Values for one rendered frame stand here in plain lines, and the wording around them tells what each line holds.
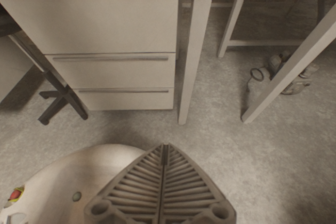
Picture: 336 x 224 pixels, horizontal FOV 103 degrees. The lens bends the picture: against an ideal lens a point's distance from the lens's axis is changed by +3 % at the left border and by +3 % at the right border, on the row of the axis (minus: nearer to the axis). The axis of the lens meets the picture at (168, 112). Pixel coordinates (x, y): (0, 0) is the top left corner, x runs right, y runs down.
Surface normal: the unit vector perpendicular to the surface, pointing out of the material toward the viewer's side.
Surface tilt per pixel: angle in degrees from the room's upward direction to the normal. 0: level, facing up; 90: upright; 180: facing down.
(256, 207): 0
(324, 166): 0
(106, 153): 15
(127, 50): 90
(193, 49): 90
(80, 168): 70
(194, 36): 90
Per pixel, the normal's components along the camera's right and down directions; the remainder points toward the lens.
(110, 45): 0.02, 0.82
